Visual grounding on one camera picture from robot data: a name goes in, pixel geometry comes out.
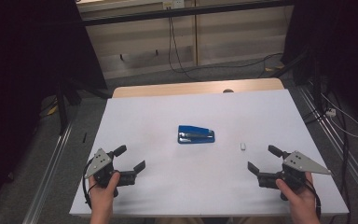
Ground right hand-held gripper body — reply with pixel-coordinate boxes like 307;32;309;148
256;150;333;201

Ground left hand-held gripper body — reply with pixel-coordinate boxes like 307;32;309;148
84;147;138;198

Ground blue stapler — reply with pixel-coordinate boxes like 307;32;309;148
177;124;216;145

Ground person's left hand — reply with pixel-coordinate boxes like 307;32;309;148
88;171;121;207

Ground person's right hand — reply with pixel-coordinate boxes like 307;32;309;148
275;172;320;217

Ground white table board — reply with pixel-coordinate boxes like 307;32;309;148
69;89;350;217

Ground black stand legs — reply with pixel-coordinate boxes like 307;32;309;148
55;78;113;136

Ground wooden table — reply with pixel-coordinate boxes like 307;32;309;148
112;77;285;99

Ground dark curtain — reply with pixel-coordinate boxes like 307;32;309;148
281;0;358;132
0;0;108;216

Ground black horizontal bar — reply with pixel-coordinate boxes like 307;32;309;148
76;0;295;28

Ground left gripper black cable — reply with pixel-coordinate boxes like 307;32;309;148
81;158;98;210

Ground aluminium floor rail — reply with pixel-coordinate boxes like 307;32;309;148
297;85;358;204
21;119;75;224

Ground black cable bundle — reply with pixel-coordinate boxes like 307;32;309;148
302;77;353;224

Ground white floor cable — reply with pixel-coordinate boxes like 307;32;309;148
320;92;358;139

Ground black floor cable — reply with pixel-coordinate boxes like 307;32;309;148
186;51;285;79

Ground black hanging cables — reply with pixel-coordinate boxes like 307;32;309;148
167;7;197;80

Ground white wall socket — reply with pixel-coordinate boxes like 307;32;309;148
162;0;186;10

